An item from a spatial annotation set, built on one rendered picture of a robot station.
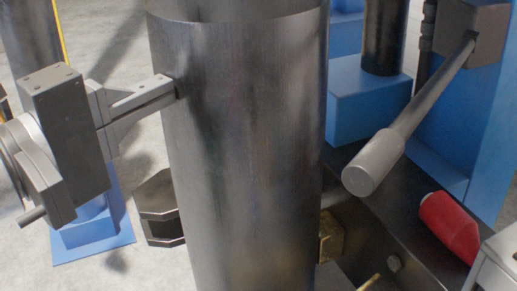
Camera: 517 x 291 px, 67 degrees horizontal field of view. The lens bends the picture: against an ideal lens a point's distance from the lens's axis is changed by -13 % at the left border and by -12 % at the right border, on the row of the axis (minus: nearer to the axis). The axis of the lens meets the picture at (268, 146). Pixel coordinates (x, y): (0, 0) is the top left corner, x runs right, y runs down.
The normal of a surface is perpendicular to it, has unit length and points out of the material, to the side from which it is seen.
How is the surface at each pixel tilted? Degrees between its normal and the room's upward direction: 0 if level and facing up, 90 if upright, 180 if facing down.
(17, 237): 0
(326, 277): 0
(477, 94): 90
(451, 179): 0
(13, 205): 101
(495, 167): 90
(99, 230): 90
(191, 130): 90
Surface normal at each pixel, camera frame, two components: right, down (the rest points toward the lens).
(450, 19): -0.90, 0.26
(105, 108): 0.73, 0.37
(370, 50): -0.72, 0.41
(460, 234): -0.31, -0.01
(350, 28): 0.43, 0.51
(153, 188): -0.03, -0.82
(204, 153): -0.37, 0.54
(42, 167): 0.26, -0.62
